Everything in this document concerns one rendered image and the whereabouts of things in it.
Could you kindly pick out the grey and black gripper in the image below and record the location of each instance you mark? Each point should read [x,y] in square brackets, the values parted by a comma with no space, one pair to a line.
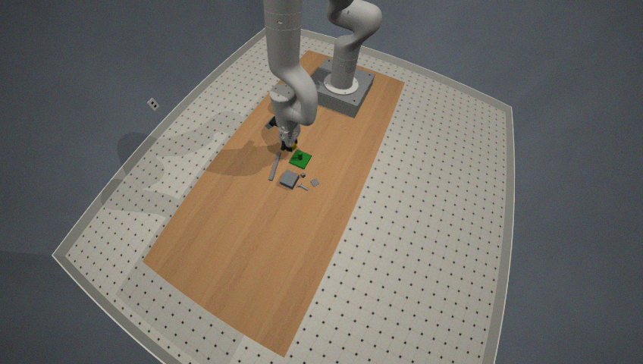
[288,137]

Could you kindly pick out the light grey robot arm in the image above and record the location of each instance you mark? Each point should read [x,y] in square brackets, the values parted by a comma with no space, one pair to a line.
[283,29]

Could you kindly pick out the green flat plate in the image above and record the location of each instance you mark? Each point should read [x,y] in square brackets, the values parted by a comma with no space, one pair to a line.
[301,159]

